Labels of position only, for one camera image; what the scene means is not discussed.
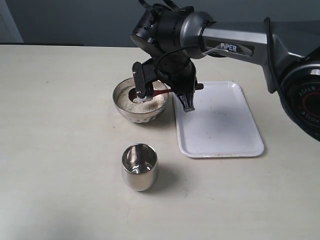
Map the brown wooden spoon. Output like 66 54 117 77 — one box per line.
127 83 205 106

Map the steel bowl of rice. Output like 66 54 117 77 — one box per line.
112 77 170 124

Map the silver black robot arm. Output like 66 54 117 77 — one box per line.
130 0 320 140

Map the white rectangular tray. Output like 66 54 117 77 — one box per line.
173 81 265 158

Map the stainless steel cup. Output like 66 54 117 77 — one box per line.
121 143 159 192

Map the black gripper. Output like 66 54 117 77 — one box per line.
141 55 198 112

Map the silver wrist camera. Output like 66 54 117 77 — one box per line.
132 59 155 102

